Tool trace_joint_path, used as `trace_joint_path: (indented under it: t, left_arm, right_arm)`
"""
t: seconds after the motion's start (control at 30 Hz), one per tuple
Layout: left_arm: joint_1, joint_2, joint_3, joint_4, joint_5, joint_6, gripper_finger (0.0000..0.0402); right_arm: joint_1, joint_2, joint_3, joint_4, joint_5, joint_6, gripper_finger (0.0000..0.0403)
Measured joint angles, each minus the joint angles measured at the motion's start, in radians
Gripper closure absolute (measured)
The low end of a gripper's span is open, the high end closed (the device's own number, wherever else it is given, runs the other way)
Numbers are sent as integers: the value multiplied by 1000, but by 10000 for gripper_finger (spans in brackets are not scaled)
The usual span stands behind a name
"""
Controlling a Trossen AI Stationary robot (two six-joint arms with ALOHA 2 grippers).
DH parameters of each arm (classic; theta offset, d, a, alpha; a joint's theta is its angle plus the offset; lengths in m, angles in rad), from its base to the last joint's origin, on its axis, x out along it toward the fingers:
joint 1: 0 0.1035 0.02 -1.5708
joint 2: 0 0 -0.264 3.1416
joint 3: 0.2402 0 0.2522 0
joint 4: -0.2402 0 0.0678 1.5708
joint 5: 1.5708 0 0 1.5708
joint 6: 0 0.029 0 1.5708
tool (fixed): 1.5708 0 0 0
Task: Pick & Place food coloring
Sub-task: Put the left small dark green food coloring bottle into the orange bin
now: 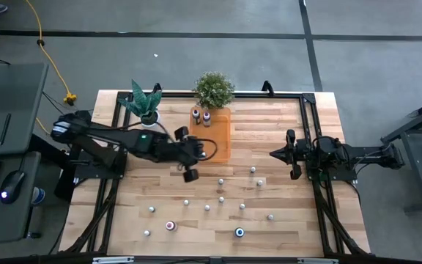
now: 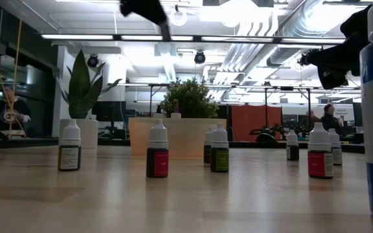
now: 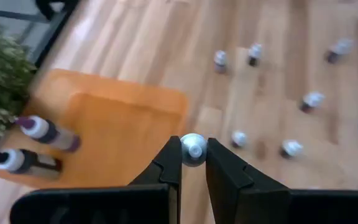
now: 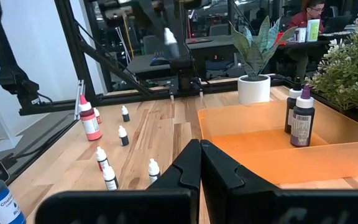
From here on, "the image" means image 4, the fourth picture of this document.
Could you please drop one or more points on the black office desk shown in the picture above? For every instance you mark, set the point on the black office desk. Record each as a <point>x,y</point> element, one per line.
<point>216,46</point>

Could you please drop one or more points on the aluminium frame rail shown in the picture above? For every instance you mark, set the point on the aluminium frame rail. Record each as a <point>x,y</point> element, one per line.
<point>79,93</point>

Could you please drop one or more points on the small white box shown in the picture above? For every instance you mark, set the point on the small white box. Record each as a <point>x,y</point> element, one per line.
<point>300,35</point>

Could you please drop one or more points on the grey office chair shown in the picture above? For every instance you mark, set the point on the grey office chair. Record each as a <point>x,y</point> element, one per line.
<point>152,43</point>
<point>217,29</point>

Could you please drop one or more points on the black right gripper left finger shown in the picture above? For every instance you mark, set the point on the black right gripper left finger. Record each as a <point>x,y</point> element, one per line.
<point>135,205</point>

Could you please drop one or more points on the black computer mouse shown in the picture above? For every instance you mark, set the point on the black computer mouse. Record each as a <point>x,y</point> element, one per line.
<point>159,61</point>

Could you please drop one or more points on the green and white carton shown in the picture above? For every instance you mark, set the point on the green and white carton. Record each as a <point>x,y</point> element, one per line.
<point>313,30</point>

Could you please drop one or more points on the bushy green potted plant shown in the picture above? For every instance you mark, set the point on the bushy green potted plant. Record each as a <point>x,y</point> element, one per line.
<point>350,71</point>

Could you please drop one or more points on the large purple food coloring bottle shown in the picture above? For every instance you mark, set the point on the large purple food coloring bottle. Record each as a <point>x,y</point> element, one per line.
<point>301,124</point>

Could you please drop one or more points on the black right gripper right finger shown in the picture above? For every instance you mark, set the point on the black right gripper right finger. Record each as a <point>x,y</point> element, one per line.
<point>259,208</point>

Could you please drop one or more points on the dark grey desk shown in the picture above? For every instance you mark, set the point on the dark grey desk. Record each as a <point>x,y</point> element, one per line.
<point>141,68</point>

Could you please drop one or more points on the black laptop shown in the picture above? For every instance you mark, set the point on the black laptop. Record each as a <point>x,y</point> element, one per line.
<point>337,24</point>

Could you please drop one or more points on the small black label dropper bottle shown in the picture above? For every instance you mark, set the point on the small black label dropper bottle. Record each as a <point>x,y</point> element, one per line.
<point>153,171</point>

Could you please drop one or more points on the black aluminium rig frame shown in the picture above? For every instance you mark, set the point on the black aluminium rig frame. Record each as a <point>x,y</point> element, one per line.
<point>73,46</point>

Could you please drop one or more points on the small red label dropper bottle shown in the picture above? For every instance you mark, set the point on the small red label dropper bottle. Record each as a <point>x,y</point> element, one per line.
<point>102,160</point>

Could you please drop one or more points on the large black food coloring bottle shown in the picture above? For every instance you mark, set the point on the large black food coloring bottle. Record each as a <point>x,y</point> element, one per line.
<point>288,112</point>

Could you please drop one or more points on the green snake plant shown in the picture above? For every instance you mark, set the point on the green snake plant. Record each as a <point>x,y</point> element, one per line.
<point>259,43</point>

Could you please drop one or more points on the person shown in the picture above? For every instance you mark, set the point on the person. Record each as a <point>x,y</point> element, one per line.
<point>306,15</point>

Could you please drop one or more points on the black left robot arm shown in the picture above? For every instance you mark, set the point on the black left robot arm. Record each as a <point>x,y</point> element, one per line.
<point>182,74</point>

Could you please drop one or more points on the orange translucent plastic tray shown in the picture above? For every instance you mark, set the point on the orange translucent plastic tray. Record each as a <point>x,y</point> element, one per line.
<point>259,149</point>

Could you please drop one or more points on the white round plant pot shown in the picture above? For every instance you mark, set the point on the white round plant pot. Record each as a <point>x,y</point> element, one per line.
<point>253,90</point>

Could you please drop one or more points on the small green label dropper bottle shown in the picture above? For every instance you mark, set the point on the small green label dropper bottle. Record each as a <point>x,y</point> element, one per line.
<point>110,180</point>

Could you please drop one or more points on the small orange label dropper bottle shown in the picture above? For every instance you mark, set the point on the small orange label dropper bottle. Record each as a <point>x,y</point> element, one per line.
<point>98,115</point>

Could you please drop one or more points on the large pink food coloring bottle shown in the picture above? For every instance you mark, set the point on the large pink food coloring bottle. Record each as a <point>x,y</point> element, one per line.
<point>89,121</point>

